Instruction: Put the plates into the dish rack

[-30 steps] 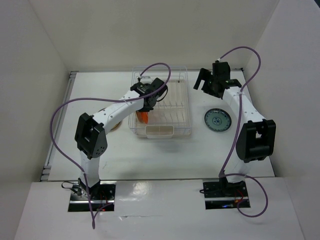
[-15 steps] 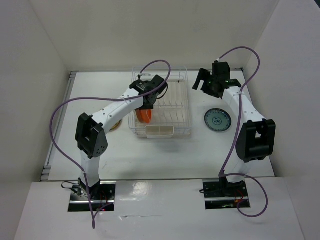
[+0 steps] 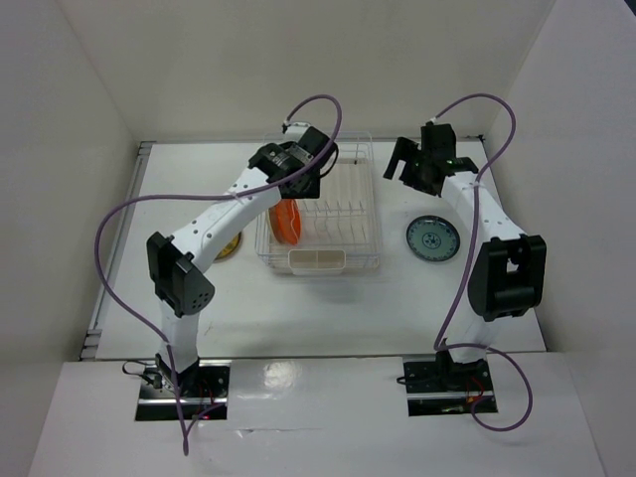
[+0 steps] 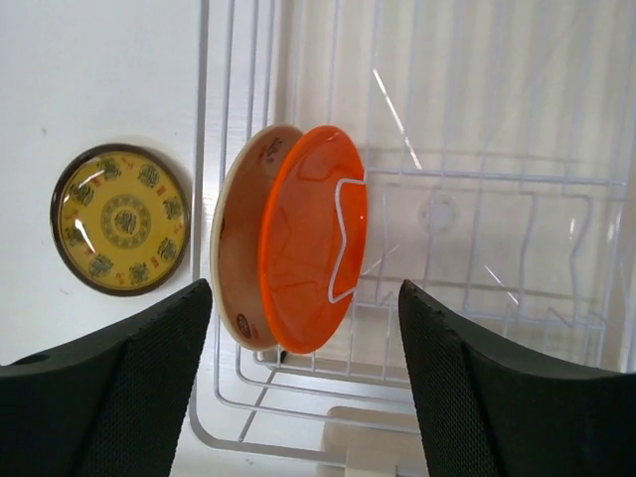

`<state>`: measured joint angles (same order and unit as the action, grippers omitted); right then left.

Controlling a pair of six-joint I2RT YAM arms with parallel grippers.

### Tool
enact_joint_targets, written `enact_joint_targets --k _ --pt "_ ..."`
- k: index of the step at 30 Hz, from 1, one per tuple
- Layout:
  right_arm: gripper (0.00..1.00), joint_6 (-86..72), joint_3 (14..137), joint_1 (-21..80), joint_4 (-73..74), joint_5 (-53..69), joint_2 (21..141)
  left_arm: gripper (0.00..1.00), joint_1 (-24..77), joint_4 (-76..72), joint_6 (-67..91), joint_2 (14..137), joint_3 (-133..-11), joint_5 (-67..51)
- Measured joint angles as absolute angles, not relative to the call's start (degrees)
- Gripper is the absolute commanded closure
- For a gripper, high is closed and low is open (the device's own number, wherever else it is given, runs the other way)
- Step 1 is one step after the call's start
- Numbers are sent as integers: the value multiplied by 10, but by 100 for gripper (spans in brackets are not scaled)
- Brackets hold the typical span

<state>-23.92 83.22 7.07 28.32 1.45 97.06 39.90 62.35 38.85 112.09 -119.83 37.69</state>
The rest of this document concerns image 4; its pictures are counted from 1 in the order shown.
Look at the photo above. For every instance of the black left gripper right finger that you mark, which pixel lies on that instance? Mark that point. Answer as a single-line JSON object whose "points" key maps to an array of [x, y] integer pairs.
{"points": [[488, 406]]}

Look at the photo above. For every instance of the white wire dish rack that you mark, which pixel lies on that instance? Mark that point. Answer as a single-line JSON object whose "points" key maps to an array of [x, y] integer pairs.
{"points": [[498, 139]]}

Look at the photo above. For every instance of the yellow patterned plate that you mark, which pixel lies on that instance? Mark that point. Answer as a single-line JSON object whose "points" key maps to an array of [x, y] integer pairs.
{"points": [[120, 219]]}

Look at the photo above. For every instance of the orange plate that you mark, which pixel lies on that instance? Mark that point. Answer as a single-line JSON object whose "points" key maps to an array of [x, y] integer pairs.
{"points": [[313, 239]]}

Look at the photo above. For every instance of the beige cutlery holder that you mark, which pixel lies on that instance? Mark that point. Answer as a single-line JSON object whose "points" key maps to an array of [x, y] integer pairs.
{"points": [[372, 442]]}

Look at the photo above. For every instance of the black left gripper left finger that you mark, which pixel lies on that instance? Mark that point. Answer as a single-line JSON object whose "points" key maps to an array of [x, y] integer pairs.
{"points": [[110, 403]]}

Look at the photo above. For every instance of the cream patterned plate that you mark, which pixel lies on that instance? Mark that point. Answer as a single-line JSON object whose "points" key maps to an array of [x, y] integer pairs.
{"points": [[235, 234]]}

